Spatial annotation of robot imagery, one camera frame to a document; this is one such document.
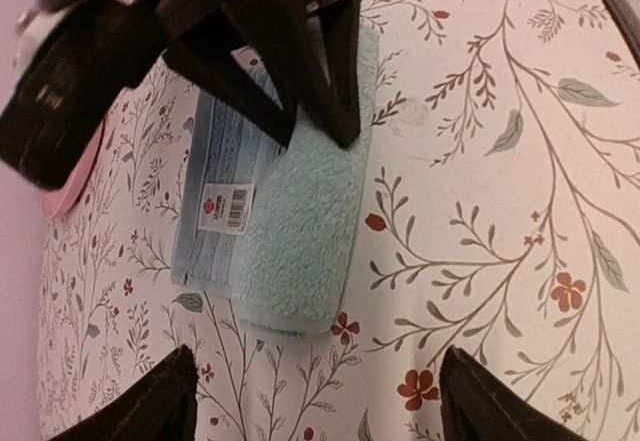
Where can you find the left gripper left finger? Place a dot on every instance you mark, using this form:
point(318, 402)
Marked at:
point(161, 405)

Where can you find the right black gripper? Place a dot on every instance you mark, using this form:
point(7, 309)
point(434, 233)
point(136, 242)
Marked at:
point(101, 47)

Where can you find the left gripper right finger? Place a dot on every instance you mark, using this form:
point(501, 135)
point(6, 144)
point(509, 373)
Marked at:
point(476, 405)

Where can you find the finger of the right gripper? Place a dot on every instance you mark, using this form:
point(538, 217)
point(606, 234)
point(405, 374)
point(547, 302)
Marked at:
point(311, 46)

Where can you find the light blue towel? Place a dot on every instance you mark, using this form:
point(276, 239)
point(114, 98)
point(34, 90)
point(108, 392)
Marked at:
point(272, 228)

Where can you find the floral tablecloth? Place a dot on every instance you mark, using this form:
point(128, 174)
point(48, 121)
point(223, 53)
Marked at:
point(500, 215)

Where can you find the pink plate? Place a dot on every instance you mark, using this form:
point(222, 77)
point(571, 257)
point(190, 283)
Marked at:
point(56, 204)

